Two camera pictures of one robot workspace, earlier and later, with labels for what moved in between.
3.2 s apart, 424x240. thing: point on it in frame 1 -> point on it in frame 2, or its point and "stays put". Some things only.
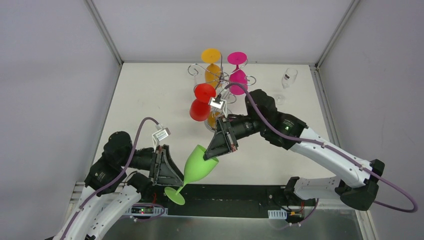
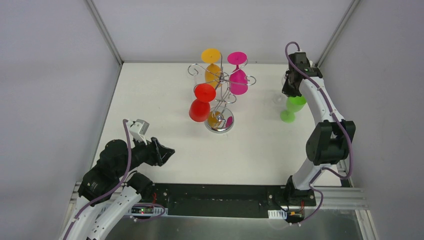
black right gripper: [227, 133] -> [292, 79]
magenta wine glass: [237, 75] stays put
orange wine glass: [212, 72] stays put
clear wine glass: [288, 77] stays put
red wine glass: [199, 109] stays put
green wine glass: [196, 167] -> [294, 104]
